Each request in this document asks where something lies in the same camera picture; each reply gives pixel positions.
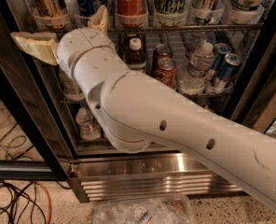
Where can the blue Red Bull can back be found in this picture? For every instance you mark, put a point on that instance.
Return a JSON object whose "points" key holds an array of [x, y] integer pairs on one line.
{"points": [[220, 51]]}

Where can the clear water bottle middle shelf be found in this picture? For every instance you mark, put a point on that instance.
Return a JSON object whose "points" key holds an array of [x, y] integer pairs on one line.
{"points": [[197, 69]]}

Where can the orange soda can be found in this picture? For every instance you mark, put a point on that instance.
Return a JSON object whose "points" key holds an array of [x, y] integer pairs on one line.
{"points": [[51, 8]]}

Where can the blue Red Bull can front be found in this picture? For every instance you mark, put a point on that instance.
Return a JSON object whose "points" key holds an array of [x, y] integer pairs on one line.
{"points": [[227, 71]]}

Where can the blue Pepsi can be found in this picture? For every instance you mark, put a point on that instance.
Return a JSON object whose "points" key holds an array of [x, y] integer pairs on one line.
{"points": [[87, 8]]}

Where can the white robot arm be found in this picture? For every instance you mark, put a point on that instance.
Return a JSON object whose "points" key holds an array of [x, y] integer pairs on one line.
{"points": [[135, 110]]}

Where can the glass fridge door left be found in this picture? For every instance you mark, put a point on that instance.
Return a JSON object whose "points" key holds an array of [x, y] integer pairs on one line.
{"points": [[49, 168]]}

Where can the red Coca-Cola can top shelf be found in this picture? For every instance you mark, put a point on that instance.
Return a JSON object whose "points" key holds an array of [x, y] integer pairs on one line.
{"points": [[131, 12]]}

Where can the clear plastic bin on floor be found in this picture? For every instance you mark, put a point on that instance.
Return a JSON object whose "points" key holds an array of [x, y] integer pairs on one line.
{"points": [[161, 209]]}

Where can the silver can front left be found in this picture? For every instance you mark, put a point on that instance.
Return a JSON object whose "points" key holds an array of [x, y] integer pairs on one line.
{"points": [[71, 91]]}

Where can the red Coke can back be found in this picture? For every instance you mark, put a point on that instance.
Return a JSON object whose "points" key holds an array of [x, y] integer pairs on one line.
{"points": [[161, 51]]}

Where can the red coke can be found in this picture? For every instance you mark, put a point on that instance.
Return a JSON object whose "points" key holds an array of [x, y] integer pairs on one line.
{"points": [[165, 71], [161, 51]]}

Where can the brown tea bottle middle shelf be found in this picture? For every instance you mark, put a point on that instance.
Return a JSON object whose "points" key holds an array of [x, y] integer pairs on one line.
{"points": [[134, 57]]}

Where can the red Coke can front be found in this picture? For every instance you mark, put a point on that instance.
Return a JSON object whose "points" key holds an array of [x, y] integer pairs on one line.
{"points": [[165, 71]]}

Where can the clear water bottle bottom shelf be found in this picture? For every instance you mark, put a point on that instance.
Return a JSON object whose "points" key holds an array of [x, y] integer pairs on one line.
{"points": [[88, 126]]}

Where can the clear water bottle shelf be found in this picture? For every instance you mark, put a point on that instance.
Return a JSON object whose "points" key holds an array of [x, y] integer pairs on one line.
{"points": [[197, 69], [88, 126]]}

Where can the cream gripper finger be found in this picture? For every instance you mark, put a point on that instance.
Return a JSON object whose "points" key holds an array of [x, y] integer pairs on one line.
{"points": [[100, 19], [42, 45]]}

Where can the clear plastic can tray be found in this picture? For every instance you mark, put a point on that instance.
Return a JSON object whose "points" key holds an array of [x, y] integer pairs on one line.
{"points": [[44, 23]]}

